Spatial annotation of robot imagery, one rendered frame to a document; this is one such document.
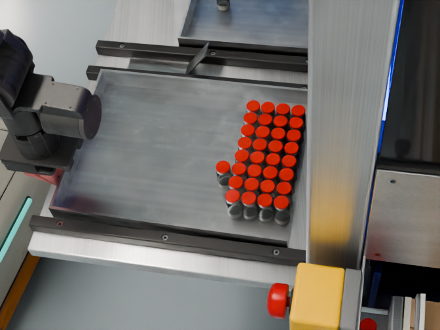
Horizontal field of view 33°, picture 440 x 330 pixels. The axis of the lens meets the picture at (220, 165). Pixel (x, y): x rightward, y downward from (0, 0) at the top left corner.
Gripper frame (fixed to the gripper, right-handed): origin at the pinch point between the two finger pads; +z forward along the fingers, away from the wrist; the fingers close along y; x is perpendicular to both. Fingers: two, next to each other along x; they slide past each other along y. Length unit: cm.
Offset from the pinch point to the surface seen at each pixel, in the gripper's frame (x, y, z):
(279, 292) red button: -17.2, 35.7, -11.1
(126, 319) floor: 13, -11, 91
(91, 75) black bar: 20.7, -1.3, 1.0
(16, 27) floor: 110, -78, 91
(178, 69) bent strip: 24.7, 12.2, 2.1
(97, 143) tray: 8.4, 3.1, 2.3
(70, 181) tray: 1.0, 1.1, 2.0
